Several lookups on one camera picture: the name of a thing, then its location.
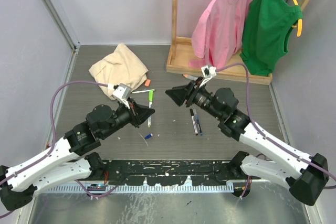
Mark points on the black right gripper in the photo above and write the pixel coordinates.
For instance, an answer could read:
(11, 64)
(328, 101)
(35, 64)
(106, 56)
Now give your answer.
(179, 94)

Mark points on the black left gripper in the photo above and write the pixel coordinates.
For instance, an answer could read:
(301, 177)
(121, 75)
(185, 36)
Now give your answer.
(138, 113)

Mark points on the white marker dark green end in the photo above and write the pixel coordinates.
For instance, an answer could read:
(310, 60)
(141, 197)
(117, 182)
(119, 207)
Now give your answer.
(143, 91)

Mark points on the blue transparent gel pen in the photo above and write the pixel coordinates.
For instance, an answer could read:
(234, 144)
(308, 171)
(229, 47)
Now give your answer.
(198, 122)

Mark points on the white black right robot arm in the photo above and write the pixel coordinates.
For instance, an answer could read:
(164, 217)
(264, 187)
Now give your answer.
(304, 175)

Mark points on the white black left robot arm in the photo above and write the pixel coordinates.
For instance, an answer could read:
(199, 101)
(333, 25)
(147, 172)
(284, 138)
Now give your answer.
(71, 157)

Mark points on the small blue pen cap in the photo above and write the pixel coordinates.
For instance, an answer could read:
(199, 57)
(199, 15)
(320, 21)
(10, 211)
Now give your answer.
(148, 136)

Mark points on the grey highlighter orange tip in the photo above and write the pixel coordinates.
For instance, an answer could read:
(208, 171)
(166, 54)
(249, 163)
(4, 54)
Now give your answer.
(190, 77)

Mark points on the orange highlighter cap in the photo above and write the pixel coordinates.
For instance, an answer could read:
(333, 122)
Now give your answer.
(147, 82)

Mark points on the beige cloth bag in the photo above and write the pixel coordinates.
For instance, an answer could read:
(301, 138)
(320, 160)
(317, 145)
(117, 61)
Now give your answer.
(121, 66)

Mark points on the pink t-shirt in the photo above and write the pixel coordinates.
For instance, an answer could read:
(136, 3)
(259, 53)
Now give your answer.
(218, 33)

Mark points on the green tank top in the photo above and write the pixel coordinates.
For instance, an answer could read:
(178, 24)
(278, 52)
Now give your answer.
(266, 34)

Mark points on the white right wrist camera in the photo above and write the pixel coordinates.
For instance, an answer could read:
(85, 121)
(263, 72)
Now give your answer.
(208, 72)

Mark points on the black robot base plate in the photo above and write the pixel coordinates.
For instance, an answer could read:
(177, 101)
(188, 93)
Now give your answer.
(165, 173)

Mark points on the aluminium frame rail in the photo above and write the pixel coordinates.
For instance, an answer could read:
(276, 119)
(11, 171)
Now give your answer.
(61, 19)

